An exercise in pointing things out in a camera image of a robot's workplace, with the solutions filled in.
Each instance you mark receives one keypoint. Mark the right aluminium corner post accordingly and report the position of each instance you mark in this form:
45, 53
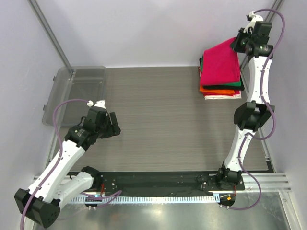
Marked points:
276, 5

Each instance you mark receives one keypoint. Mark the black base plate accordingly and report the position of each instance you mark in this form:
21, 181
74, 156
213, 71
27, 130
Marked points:
168, 184

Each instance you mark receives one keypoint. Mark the crimson red t-shirt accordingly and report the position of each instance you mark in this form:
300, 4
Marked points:
220, 65

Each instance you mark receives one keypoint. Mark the red folded t-shirt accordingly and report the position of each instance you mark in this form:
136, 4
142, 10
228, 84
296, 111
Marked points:
200, 72

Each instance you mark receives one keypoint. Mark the white folded t-shirt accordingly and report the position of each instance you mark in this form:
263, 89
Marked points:
223, 97

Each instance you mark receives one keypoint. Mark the clear plastic bin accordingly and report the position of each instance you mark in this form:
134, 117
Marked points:
84, 82

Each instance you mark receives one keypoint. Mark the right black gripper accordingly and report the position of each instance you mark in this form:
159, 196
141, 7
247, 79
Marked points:
235, 45

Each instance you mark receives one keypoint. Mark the left aluminium corner post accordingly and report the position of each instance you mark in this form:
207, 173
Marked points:
49, 32

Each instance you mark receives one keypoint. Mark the slotted cable duct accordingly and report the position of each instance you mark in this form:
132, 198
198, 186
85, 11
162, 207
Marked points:
82, 199

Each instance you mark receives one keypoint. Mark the orange folded t-shirt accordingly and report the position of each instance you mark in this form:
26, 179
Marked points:
216, 92

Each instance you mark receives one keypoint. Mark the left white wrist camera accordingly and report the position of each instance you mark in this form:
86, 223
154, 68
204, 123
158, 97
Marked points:
100, 104

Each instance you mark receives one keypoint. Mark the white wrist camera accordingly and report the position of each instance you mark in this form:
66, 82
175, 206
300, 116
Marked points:
252, 17
100, 104

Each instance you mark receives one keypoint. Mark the green folded t-shirt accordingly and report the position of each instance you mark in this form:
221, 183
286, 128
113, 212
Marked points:
234, 84

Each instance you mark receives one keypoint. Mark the aluminium frame rail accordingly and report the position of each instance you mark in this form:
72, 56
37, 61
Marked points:
268, 184

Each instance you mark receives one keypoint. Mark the aluminium corner post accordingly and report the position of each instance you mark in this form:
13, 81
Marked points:
276, 5
49, 32

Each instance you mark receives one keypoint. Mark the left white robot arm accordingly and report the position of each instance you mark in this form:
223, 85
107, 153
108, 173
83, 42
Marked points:
43, 200

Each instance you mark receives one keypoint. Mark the black folded t-shirt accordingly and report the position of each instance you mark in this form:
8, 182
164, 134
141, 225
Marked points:
241, 88

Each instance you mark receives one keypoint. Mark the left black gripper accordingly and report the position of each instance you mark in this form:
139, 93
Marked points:
113, 128

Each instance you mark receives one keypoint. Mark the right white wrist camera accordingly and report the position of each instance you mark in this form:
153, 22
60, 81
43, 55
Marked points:
252, 17

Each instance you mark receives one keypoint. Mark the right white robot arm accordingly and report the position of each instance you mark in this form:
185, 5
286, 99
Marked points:
255, 112

